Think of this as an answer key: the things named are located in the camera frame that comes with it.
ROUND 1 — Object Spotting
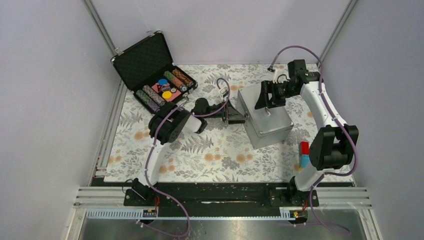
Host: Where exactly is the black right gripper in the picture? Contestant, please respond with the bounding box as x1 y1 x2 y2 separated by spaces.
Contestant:
254 80 298 111

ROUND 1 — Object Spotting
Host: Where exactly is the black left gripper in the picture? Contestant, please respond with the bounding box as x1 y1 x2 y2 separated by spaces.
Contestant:
202 97 245 125

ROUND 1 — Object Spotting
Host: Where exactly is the grey metal box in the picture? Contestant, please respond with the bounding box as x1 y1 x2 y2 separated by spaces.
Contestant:
236 84 294 149

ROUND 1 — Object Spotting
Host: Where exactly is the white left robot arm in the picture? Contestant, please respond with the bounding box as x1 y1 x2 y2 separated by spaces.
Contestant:
131 97 246 206

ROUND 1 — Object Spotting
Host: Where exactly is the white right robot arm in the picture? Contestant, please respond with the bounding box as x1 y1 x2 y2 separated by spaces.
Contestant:
254 59 359 206

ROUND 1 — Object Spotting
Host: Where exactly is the floral table mat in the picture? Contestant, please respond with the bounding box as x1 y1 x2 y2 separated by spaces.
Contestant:
104 64 318 183

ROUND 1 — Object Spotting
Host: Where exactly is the red blue box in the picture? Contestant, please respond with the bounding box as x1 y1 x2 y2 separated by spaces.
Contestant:
298 141 310 169

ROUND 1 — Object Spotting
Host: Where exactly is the black poker chip case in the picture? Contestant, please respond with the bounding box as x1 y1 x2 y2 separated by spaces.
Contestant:
110 30 198 114

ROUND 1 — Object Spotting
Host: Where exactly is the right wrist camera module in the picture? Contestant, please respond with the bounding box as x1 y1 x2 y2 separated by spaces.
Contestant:
272 68 287 84

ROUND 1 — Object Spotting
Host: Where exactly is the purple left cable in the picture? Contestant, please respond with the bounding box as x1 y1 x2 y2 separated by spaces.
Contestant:
135 77 232 239

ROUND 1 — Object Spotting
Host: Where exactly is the purple cable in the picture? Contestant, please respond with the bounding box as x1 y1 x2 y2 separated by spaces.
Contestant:
135 77 232 239
267 45 360 237

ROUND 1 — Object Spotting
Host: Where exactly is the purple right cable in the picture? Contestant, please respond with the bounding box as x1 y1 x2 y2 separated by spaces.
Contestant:
267 45 360 237

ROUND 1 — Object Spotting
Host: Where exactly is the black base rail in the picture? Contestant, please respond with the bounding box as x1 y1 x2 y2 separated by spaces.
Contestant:
123 179 320 218

